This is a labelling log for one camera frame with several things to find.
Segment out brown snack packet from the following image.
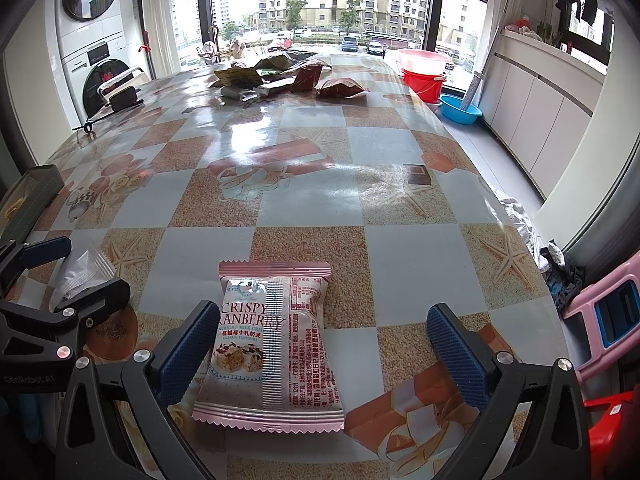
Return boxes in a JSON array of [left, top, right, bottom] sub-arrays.
[[316, 77, 367, 99]]

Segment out yellow green snack packet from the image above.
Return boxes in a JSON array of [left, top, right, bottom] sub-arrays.
[[214, 67, 264, 89]]

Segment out dark hanging clothes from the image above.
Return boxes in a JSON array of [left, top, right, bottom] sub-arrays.
[[552, 0, 615, 27]]

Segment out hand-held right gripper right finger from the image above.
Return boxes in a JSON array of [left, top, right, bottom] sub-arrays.
[[426, 303, 593, 480]]

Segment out clear plastic packet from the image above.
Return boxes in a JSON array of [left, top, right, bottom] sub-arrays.
[[49, 243, 117, 312]]

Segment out green potted plant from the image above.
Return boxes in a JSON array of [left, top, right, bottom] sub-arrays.
[[536, 20, 565, 50]]

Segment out red plastic stool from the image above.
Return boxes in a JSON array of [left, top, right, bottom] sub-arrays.
[[581, 391, 640, 462]]

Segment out pink plastic basin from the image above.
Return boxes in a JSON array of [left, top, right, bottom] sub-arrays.
[[398, 49, 449, 74]]

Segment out grey washboard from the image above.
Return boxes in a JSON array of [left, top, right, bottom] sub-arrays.
[[461, 72, 484, 112]]

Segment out dark red snack packet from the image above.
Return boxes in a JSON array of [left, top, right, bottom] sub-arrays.
[[291, 62, 324, 92]]

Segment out pink plastic stool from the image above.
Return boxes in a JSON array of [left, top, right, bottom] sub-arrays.
[[564, 259, 640, 387]]

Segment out grey cardboard box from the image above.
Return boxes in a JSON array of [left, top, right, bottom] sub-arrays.
[[0, 164, 66, 247]]

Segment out black power cable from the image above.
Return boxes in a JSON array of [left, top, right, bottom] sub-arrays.
[[71, 101, 146, 134]]

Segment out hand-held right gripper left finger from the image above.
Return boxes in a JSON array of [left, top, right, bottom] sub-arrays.
[[54, 300, 222, 480]]

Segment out pink white snack packet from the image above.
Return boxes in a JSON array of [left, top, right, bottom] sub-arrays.
[[192, 260, 347, 434]]

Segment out pile of clothes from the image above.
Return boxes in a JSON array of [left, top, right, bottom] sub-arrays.
[[499, 194, 587, 313]]

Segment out red plastic bucket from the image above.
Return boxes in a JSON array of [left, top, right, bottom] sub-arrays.
[[401, 69, 449, 105]]

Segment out blue plastic basin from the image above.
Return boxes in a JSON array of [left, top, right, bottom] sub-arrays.
[[439, 94, 484, 125]]

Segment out black power adapter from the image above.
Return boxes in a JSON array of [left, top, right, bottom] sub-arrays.
[[109, 87, 139, 112]]

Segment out crumpled brown snack bag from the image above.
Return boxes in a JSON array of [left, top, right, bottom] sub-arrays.
[[252, 51, 332, 75]]

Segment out white washing machine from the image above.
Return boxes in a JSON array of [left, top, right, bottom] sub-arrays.
[[54, 0, 152, 117]]

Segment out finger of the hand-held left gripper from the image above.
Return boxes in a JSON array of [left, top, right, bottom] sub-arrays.
[[49, 279, 132, 334], [0, 236, 72, 302]]

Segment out white low cabinet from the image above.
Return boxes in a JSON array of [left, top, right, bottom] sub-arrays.
[[481, 29, 610, 203]]

